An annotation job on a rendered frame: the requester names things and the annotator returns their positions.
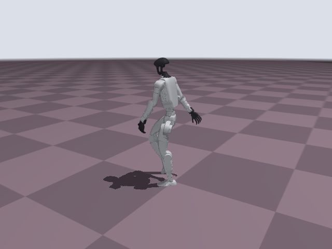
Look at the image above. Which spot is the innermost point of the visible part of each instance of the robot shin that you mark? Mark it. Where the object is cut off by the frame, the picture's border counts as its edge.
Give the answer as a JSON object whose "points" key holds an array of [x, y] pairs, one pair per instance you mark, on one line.
{"points": [[156, 148], [167, 165]]}

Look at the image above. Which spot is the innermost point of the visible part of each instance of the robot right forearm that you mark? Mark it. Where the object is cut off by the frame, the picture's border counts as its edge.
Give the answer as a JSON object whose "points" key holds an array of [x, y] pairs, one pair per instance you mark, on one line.
{"points": [[185, 104]]}

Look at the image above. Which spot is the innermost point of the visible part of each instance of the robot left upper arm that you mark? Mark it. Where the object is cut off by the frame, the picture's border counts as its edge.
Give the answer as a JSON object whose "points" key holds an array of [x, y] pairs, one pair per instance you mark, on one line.
{"points": [[158, 86]]}

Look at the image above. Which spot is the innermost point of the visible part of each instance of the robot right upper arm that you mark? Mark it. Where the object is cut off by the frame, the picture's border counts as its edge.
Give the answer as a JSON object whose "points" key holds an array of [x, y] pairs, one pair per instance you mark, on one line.
{"points": [[179, 93]]}

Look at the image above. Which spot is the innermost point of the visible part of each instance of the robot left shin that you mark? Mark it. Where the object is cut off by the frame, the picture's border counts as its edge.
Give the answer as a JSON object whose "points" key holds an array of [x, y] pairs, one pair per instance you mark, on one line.
{"points": [[167, 165]]}

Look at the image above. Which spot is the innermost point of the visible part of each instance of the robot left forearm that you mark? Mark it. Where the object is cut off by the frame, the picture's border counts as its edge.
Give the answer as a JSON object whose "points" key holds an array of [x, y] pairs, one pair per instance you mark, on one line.
{"points": [[147, 112]]}

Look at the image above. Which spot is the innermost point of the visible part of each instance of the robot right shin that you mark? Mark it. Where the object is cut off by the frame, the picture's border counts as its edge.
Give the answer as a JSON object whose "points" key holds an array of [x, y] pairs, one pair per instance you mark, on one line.
{"points": [[156, 148]]}

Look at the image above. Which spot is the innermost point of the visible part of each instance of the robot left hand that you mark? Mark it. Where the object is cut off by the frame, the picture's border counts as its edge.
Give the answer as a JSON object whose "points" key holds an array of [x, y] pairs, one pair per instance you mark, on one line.
{"points": [[141, 126]]}

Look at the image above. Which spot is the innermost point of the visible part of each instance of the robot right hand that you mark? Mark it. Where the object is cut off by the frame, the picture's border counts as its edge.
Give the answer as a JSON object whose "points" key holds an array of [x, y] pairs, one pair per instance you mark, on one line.
{"points": [[195, 116]]}

